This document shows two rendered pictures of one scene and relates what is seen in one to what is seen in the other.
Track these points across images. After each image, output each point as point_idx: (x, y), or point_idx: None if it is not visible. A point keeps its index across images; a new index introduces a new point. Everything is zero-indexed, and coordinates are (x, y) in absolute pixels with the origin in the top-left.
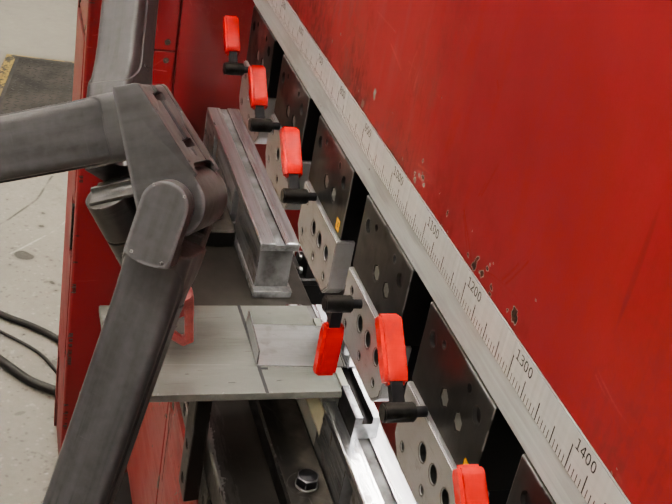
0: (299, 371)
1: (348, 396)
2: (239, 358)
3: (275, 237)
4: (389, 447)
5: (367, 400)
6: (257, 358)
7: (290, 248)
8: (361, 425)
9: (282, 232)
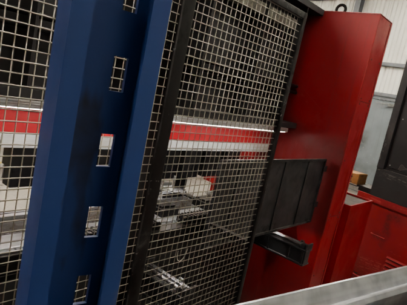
0: (165, 188)
1: (164, 191)
2: (160, 184)
3: (210, 192)
4: (161, 199)
5: (166, 192)
6: (161, 184)
7: (209, 194)
8: (160, 193)
9: (212, 192)
